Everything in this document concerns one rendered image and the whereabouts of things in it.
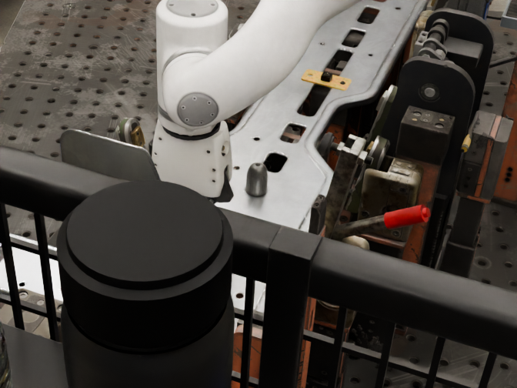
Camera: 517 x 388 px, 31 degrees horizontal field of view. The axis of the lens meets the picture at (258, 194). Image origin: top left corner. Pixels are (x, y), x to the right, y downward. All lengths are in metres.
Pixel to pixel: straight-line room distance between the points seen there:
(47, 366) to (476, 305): 0.25
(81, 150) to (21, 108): 1.21
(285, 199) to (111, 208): 0.99
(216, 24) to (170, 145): 0.19
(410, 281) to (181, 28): 0.67
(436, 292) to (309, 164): 1.00
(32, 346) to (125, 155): 0.35
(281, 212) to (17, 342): 0.80
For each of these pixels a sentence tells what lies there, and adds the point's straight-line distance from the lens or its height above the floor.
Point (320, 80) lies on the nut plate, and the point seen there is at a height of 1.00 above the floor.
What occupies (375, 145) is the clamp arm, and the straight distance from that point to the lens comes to 1.30.
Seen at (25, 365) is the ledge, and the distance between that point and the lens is 0.56.
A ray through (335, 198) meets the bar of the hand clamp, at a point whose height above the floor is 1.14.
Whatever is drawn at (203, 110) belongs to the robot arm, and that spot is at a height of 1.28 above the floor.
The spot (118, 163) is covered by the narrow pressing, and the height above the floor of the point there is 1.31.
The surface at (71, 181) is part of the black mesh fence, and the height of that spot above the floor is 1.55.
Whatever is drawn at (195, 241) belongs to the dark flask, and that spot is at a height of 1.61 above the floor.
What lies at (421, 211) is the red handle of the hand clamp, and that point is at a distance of 1.13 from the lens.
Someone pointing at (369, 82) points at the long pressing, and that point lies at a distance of 1.65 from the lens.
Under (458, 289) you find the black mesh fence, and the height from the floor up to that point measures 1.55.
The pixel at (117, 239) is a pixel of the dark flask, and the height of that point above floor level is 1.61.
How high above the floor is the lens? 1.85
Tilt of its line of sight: 39 degrees down
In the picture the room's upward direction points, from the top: 4 degrees clockwise
